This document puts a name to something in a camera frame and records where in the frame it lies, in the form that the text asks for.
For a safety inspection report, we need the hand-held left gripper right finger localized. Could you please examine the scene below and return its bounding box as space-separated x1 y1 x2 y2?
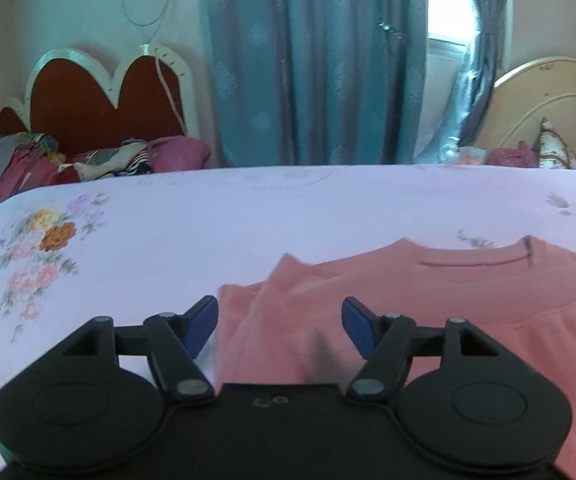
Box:
342 296 501 405

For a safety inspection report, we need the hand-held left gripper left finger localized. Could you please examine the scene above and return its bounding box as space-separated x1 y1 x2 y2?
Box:
60 295 219 405

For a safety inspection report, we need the pink long-sleeved sweater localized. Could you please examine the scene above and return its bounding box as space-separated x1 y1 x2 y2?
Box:
216 234 576 480

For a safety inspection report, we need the pile of clothes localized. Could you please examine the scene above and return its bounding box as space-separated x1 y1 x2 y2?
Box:
0 131 76 226

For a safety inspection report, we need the floral bedsheet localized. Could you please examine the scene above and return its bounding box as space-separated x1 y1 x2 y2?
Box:
0 162 576 480

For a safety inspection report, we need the magenta pillow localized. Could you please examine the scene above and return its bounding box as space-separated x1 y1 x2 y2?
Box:
145 135 212 173

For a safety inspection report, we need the striped patterned cloth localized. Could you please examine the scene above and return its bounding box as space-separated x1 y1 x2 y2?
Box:
73 139 155 179

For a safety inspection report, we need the magenta cloth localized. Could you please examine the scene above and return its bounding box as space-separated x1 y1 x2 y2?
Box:
484 140 542 167

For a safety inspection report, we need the red headboard with white trim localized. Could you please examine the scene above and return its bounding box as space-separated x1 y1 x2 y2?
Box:
0 45 201 161

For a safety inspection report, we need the white floral pillow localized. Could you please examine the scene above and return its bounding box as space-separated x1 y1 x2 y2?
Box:
538 117 576 171

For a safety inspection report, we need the wide blue curtain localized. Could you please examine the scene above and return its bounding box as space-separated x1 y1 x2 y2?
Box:
195 0 429 168

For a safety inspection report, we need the tied blue curtain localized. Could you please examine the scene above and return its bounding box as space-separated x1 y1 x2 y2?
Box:
455 0 516 148

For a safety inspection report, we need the cream headboard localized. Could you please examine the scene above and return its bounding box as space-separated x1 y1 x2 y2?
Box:
473 56 576 166

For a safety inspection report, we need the bright window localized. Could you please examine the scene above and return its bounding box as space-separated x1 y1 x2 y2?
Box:
425 0 486 156

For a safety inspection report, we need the white cable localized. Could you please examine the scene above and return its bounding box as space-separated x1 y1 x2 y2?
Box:
122 0 191 136

